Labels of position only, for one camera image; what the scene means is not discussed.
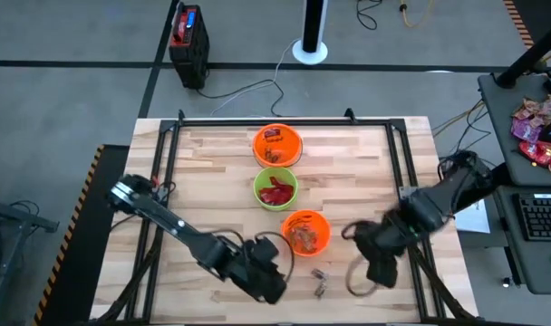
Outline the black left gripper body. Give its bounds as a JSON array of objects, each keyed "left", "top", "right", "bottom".
[{"left": 218, "top": 242, "right": 286, "bottom": 295}]

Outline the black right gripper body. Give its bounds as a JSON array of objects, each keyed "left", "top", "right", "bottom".
[{"left": 351, "top": 211, "right": 416, "bottom": 269}]

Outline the clear wrapped candy pile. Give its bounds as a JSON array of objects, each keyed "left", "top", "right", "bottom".
[{"left": 287, "top": 216, "right": 321, "bottom": 254}]

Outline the red candy pile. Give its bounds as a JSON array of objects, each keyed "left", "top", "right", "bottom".
[{"left": 257, "top": 176, "right": 295, "bottom": 206}]

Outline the brown candy pile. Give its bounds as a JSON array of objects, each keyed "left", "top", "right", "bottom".
[{"left": 263, "top": 145, "right": 282, "bottom": 165}]

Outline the pink purple candy pile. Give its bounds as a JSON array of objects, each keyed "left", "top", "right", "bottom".
[{"left": 509, "top": 93, "right": 551, "bottom": 144}]

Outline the orange plastic bucket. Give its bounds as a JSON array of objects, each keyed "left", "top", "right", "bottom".
[
  {"left": 251, "top": 122, "right": 304, "bottom": 168},
  {"left": 280, "top": 208, "right": 333, "bottom": 258}
]

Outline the green plastic bucket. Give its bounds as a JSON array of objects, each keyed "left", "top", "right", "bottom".
[{"left": 252, "top": 166, "right": 300, "bottom": 212}]

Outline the white paper sheet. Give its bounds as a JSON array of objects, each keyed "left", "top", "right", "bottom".
[{"left": 453, "top": 198, "right": 492, "bottom": 235}]

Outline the grey keyboard desk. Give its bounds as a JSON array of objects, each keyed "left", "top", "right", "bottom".
[{"left": 491, "top": 185, "right": 551, "bottom": 296}]

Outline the grey side table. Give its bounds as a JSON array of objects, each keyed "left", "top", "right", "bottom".
[{"left": 477, "top": 72, "right": 551, "bottom": 187}]

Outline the black keyboard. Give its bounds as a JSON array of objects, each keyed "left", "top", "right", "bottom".
[{"left": 512, "top": 193, "right": 551, "bottom": 243}]

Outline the black yellow striped mat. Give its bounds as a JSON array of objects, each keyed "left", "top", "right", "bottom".
[{"left": 32, "top": 143, "right": 131, "bottom": 326}]

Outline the black pole white base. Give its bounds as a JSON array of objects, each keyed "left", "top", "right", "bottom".
[{"left": 291, "top": 0, "right": 329, "bottom": 65}]

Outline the red black battery box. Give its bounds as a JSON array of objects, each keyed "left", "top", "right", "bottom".
[{"left": 168, "top": 1, "right": 210, "bottom": 91}]

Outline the black slanted stand pole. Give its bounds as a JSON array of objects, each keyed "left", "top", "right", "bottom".
[{"left": 495, "top": 16, "right": 551, "bottom": 91}]

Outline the black floor stand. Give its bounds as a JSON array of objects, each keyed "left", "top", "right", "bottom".
[{"left": 0, "top": 182, "right": 61, "bottom": 326}]

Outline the black orange striped mat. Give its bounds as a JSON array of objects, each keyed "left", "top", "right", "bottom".
[{"left": 501, "top": 0, "right": 551, "bottom": 51}]

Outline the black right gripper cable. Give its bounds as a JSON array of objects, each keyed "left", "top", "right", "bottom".
[{"left": 340, "top": 220, "right": 382, "bottom": 299}]

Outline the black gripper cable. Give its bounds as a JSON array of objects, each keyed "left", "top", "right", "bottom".
[
  {"left": 340, "top": 220, "right": 382, "bottom": 299},
  {"left": 211, "top": 229, "right": 296, "bottom": 284}
]

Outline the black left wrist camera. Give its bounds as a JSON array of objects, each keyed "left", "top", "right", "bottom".
[{"left": 244, "top": 235, "right": 280, "bottom": 269}]

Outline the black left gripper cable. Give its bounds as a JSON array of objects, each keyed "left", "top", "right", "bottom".
[{"left": 211, "top": 229, "right": 296, "bottom": 284}]

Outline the black metal table frame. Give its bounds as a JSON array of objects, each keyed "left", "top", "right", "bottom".
[{"left": 93, "top": 107, "right": 474, "bottom": 325}]

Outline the white floor cable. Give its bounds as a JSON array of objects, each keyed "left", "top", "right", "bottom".
[{"left": 208, "top": 38, "right": 300, "bottom": 117}]

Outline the yellow floor cable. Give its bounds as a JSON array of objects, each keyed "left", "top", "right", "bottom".
[{"left": 398, "top": 0, "right": 436, "bottom": 29}]

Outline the black coiled floor cable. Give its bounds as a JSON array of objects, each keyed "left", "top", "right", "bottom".
[{"left": 355, "top": 0, "right": 384, "bottom": 32}]

